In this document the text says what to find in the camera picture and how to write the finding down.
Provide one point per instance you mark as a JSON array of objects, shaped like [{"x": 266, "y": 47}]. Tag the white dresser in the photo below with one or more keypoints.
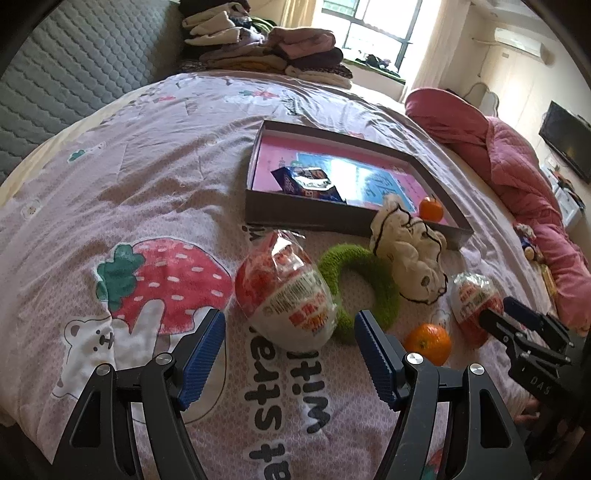
[{"x": 565, "y": 198}]

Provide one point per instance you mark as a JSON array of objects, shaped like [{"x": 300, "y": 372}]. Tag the colourful small toy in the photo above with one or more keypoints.
[{"x": 526, "y": 240}]

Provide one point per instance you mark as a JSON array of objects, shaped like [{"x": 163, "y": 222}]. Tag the blue snack packet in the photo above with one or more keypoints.
[{"x": 304, "y": 182}]

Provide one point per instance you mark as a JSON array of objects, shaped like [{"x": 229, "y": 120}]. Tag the orange tangerine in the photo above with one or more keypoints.
[
  {"x": 427, "y": 344},
  {"x": 431, "y": 208}
]

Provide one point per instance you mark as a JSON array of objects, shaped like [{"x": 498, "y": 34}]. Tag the pink quilt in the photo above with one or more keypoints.
[{"x": 503, "y": 157}]

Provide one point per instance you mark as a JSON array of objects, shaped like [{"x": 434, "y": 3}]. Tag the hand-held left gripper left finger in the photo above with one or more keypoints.
[{"x": 203, "y": 355}]

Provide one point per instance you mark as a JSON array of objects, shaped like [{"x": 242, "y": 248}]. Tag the grey cardboard box tray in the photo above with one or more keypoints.
[{"x": 295, "y": 212}]

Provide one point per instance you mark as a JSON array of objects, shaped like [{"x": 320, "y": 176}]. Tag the white ornate chair back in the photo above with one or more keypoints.
[{"x": 487, "y": 97}]

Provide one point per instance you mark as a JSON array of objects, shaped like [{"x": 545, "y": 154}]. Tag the dark cloth heap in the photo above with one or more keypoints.
[{"x": 381, "y": 64}]

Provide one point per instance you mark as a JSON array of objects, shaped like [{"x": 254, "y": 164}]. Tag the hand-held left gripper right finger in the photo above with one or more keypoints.
[{"x": 376, "y": 357}]

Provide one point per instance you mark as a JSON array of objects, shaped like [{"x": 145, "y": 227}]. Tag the black flat television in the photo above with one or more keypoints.
[{"x": 565, "y": 136}]

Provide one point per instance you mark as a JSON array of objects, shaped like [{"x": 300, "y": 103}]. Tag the pile of folded clothes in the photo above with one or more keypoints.
[{"x": 277, "y": 50}]

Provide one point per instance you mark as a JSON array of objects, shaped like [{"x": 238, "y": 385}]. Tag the large red white toy egg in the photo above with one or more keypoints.
[{"x": 286, "y": 304}]

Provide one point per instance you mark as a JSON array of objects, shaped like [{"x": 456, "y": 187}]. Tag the small red white toy egg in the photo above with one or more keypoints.
[{"x": 471, "y": 300}]

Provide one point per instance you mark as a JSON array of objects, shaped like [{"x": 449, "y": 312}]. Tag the cream plush toy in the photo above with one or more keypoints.
[{"x": 413, "y": 254}]

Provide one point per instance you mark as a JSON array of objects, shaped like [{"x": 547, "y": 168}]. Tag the cream curtain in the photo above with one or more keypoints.
[
  {"x": 302, "y": 14},
  {"x": 436, "y": 41}
]

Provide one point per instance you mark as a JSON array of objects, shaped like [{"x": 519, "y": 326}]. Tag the window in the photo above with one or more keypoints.
[{"x": 369, "y": 23}]

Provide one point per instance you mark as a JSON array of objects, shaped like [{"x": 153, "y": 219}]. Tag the white air conditioner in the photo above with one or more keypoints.
[{"x": 519, "y": 41}]

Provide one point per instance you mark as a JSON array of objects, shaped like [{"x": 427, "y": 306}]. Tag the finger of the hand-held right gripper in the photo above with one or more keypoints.
[
  {"x": 501, "y": 330},
  {"x": 535, "y": 321}
]

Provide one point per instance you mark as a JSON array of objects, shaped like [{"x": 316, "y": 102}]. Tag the grey quilted headboard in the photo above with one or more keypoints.
[{"x": 78, "y": 74}]

